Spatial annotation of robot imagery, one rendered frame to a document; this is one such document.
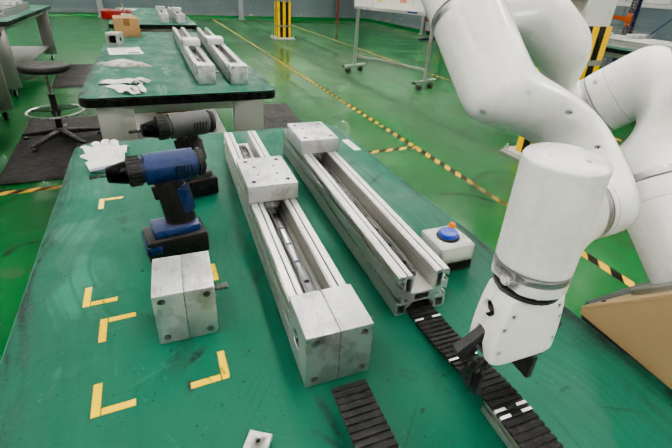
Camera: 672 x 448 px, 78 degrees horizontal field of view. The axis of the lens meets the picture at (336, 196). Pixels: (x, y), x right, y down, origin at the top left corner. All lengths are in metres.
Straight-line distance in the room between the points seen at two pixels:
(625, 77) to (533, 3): 0.23
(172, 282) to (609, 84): 0.84
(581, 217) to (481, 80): 0.18
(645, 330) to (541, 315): 0.30
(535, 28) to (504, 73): 0.31
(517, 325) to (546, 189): 0.17
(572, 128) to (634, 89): 0.38
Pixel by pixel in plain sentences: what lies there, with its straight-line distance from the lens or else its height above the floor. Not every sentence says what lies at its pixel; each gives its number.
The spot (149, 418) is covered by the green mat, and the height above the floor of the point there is 0.78.
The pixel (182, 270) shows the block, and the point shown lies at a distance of 0.72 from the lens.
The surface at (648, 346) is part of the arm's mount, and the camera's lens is 0.85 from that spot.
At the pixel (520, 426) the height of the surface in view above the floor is 0.81.
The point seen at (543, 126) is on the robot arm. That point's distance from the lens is 0.55.
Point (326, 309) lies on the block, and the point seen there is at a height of 0.87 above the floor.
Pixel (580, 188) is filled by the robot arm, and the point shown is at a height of 1.14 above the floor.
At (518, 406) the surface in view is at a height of 0.81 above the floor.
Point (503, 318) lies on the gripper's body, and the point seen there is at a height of 0.97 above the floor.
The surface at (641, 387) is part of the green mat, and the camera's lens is 0.83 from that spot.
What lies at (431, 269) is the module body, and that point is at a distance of 0.77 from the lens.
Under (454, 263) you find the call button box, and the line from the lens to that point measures 0.89.
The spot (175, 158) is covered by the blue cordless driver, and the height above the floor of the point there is 0.99.
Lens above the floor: 1.30
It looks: 27 degrees down
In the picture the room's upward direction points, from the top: 3 degrees clockwise
